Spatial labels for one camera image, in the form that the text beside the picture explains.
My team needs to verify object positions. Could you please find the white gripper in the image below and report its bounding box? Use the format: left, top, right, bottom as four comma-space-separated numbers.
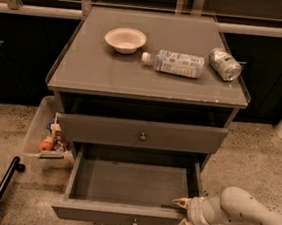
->
173, 196, 221, 225

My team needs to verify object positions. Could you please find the grey drawer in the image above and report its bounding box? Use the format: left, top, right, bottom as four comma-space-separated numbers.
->
52, 144, 203, 225
56, 113, 228, 154

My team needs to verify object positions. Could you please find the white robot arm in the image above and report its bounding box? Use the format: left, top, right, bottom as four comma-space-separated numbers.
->
173, 186, 282, 225

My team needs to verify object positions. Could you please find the grey top drawer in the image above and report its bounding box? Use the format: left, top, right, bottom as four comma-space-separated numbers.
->
56, 113, 228, 154

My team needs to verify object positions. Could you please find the grey drawer cabinet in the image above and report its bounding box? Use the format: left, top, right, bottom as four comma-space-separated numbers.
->
47, 7, 249, 164

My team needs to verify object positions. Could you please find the small brown snack box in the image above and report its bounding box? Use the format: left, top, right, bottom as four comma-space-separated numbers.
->
50, 123, 68, 153

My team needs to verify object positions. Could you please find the clear plastic water bottle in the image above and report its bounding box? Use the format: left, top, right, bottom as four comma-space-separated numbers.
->
141, 49, 205, 79

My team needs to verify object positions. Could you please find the silver drink can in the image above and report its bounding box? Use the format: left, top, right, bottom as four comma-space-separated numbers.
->
208, 47, 242, 82

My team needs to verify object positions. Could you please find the orange toy fruit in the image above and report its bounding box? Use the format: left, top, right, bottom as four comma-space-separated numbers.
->
39, 139, 53, 151

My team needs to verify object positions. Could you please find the clear plastic storage bin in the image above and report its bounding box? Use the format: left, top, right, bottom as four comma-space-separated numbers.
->
22, 96, 75, 169

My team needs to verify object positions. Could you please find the black metal bar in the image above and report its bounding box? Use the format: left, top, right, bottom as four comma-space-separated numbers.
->
0, 156, 26, 200

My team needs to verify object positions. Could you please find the white paper bowl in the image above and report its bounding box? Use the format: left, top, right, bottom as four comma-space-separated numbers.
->
104, 27, 147, 55

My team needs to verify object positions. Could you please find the metal window railing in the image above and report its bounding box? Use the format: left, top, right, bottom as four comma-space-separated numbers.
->
0, 0, 282, 43

